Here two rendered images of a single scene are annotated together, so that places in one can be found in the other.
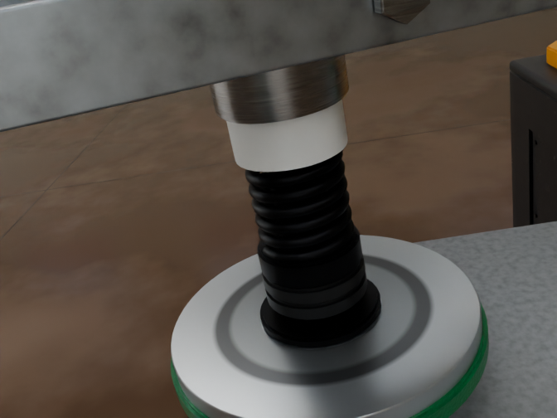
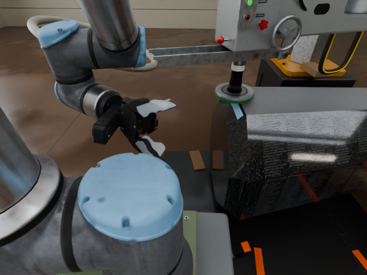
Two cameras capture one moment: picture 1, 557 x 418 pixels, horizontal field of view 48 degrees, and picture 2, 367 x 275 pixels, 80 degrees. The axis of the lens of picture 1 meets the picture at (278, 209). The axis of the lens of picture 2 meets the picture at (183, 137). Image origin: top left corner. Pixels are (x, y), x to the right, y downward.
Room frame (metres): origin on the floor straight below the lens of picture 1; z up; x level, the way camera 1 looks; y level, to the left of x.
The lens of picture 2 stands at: (-0.75, 0.36, 1.45)
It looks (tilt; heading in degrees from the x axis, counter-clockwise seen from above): 38 degrees down; 356
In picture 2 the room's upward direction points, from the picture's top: straight up
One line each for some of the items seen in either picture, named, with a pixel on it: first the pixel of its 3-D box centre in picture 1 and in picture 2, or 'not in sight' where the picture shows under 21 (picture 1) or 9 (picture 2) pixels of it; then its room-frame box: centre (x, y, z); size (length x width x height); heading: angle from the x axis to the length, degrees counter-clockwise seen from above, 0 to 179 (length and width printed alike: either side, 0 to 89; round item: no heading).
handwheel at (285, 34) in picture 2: not in sight; (281, 32); (0.27, -0.16, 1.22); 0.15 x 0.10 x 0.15; 103
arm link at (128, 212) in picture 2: not in sight; (133, 214); (-0.53, 0.43, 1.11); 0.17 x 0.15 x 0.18; 90
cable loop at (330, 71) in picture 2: not in sight; (340, 48); (0.51, -0.66, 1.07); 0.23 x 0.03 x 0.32; 103
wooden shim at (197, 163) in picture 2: not in sight; (196, 160); (0.72, 0.12, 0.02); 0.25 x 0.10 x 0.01; 5
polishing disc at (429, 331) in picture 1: (322, 317); (234, 90); (0.36, -0.01, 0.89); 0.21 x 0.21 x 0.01
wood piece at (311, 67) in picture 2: not in sight; (314, 69); (0.87, -0.81, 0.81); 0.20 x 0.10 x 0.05; 4
